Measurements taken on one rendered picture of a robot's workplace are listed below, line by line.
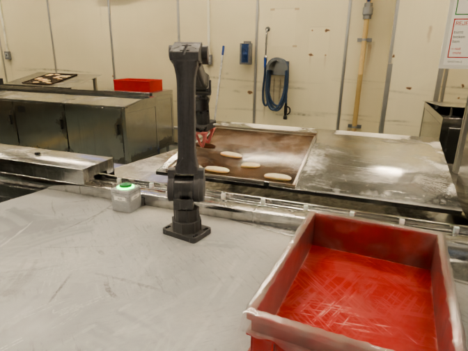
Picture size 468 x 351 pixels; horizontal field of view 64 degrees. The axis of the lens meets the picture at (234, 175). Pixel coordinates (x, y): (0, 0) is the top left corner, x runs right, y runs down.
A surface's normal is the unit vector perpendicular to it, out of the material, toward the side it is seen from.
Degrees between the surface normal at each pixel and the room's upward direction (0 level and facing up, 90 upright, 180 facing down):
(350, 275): 0
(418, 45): 90
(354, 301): 0
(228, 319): 0
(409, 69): 90
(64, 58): 90
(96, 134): 90
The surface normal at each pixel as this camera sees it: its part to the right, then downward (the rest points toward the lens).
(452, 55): -0.27, 0.29
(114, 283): 0.01, -0.95
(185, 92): 0.00, 0.22
